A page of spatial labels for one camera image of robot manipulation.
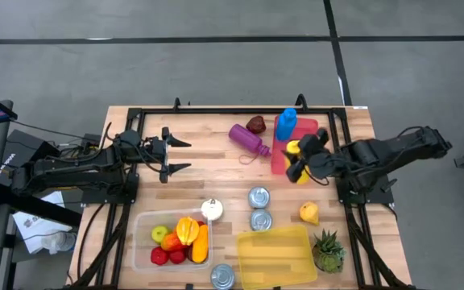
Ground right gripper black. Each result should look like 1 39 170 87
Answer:
286 128 340 184

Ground blue plastic bottle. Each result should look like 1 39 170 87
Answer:
275 107 298 143

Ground purple plastic bottle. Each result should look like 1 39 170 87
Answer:
228 123 272 165

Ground potted green succulent plant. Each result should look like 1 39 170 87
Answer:
311 229 346 274

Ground black case with lettering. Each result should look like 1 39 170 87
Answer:
0 129 62 178

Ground yellow toy starfruit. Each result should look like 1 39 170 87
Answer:
175 216 201 247

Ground black metal table frame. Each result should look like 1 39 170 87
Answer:
70 93 412 290

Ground red toy apple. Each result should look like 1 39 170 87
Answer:
150 246 170 267
169 248 188 266

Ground yellow plastic container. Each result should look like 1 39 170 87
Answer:
236 224 319 290

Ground orange toy pepper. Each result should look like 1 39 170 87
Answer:
159 229 184 253

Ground silver tin can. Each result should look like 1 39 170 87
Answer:
247 186 271 209
250 208 274 232

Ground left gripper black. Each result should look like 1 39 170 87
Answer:
144 126 193 184

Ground green labelled tin can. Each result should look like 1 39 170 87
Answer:
209 263 235 290

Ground clear plastic container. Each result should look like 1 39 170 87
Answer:
131 208 213 274

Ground yellow plastic bottle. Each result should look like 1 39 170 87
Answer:
283 139 312 186

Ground yellow lemon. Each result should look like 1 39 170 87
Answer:
299 201 321 226

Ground white paper sheets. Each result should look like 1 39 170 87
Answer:
13 191 76 255

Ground red plastic tray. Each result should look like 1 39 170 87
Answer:
271 115 320 176

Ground black stand frame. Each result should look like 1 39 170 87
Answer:
0 176 84 227

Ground green toy apple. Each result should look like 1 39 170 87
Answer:
151 225 172 245

